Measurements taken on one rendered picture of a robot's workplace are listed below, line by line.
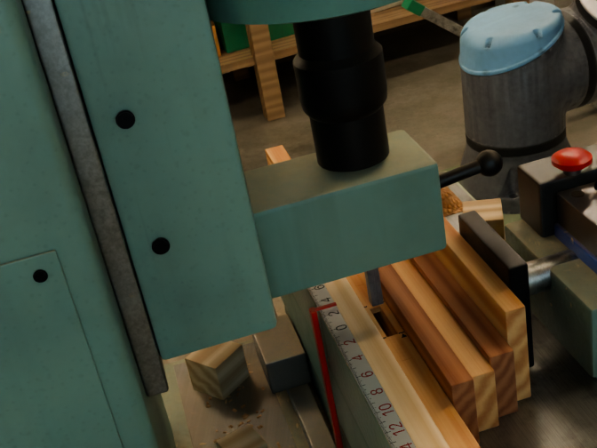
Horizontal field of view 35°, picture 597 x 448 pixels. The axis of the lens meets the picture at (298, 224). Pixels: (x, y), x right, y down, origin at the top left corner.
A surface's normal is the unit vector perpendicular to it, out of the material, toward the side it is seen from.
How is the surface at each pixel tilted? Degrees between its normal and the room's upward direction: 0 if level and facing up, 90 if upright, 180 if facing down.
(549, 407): 0
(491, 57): 85
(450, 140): 0
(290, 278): 90
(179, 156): 90
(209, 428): 0
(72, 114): 90
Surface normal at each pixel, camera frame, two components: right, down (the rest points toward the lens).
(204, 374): -0.58, 0.48
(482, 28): -0.24, -0.83
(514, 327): 0.25, 0.43
